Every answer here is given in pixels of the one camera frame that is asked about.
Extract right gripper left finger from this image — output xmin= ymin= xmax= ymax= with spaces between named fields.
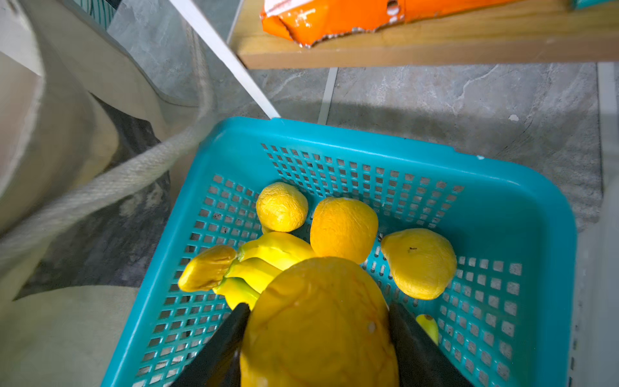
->
xmin=171 ymin=303 xmax=250 ymax=387

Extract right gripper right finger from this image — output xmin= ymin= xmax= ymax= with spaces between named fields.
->
xmin=388 ymin=303 xmax=472 ymax=387

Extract yellow banana bunch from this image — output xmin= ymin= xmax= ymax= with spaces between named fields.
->
xmin=178 ymin=232 xmax=317 ymax=310
xmin=416 ymin=314 xmax=439 ymax=345

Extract yellow orange mango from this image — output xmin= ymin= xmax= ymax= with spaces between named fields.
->
xmin=310 ymin=198 xmax=379 ymax=265
xmin=240 ymin=257 xmax=399 ymax=386

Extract beige canvas tote bag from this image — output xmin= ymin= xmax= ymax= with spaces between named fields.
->
xmin=1 ymin=1 xmax=213 ymax=386

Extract orange candy bag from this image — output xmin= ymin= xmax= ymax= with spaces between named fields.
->
xmin=260 ymin=0 xmax=508 ymax=48

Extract small yellow lemon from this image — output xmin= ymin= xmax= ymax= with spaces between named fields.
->
xmin=380 ymin=228 xmax=457 ymax=301

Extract teal plastic basket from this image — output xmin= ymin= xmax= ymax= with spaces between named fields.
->
xmin=103 ymin=118 xmax=577 ymax=386

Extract white wooden shelf rack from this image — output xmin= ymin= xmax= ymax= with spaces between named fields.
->
xmin=173 ymin=1 xmax=618 ymax=119

